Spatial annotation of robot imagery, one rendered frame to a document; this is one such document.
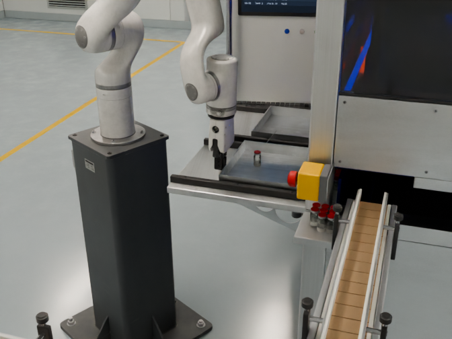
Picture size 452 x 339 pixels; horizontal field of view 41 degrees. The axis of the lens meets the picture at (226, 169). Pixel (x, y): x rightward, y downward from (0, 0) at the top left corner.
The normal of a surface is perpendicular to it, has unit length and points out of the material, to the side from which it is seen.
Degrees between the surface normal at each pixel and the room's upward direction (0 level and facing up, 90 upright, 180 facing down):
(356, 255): 0
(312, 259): 90
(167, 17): 90
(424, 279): 90
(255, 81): 90
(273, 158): 0
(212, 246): 0
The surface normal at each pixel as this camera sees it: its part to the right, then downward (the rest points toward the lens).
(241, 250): 0.00, -0.90
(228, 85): 0.58, 0.37
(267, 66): -0.13, 0.44
